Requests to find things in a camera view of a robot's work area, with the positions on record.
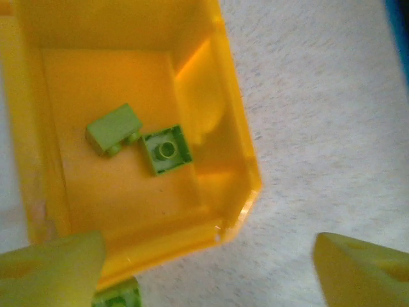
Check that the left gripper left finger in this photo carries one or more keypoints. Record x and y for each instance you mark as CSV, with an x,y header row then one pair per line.
x,y
48,275

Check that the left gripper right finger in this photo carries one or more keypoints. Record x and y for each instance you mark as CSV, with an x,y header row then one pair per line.
x,y
361,275

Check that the green lego brick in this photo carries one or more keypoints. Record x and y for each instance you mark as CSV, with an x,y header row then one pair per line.
x,y
112,131
167,150
121,297

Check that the yellow plastic bin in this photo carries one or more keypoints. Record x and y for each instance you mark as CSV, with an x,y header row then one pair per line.
x,y
112,80

